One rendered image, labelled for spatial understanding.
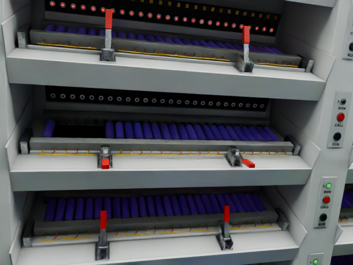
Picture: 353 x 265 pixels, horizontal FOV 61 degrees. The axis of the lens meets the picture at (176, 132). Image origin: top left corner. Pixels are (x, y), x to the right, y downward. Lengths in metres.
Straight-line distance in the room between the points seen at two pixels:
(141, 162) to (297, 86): 0.35
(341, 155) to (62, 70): 0.61
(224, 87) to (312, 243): 0.43
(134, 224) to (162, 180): 0.14
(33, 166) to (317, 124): 0.58
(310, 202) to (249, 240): 0.16
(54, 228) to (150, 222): 0.20
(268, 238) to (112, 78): 0.51
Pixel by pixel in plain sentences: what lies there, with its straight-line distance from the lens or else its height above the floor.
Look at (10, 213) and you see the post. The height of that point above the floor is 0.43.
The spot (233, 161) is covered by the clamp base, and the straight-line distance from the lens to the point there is 0.63.
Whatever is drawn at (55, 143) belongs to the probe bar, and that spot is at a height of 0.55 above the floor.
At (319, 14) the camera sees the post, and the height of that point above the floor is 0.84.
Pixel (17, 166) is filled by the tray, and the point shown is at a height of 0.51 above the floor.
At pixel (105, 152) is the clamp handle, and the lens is 0.57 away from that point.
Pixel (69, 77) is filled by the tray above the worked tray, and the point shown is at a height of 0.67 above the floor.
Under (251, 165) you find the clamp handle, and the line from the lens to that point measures 0.58.
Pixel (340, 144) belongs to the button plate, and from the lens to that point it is 0.75.
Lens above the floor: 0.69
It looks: 11 degrees down
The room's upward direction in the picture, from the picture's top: 4 degrees clockwise
